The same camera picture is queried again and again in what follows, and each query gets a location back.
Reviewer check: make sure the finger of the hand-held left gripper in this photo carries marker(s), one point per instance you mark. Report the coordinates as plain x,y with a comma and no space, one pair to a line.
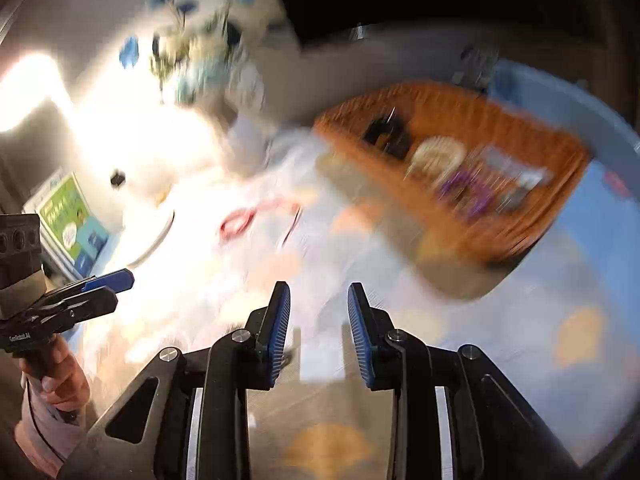
85,305
110,279

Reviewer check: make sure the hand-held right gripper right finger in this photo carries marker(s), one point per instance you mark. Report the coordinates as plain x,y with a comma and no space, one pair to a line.
360,330

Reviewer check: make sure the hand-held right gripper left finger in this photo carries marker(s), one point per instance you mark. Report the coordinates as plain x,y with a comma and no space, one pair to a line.
280,320

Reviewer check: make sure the brown wicker basket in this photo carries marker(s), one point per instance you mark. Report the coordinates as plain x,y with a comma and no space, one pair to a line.
500,240

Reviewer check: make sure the black smartwatch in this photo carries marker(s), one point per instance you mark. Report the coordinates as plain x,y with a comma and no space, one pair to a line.
385,132

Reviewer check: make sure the person's left hand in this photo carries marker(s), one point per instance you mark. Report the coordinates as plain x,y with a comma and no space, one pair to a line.
65,375

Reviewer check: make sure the blue booklet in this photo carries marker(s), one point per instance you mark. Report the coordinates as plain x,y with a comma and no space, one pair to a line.
95,245

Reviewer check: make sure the green printed booklet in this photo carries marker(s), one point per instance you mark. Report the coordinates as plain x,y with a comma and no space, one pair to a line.
65,215

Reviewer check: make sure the fan-patterned tablecloth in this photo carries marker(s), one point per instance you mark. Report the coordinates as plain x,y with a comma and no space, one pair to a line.
325,260

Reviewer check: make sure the white desk lamp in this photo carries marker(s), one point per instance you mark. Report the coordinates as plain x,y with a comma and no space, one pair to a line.
145,200

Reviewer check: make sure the white ribbed vase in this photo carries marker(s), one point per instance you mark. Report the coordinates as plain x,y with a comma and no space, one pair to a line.
247,135

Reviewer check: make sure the blue and white artificial flowers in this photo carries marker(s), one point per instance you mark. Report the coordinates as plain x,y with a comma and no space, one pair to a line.
200,70

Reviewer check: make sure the small red object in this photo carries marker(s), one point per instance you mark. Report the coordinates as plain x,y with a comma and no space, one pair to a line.
619,186

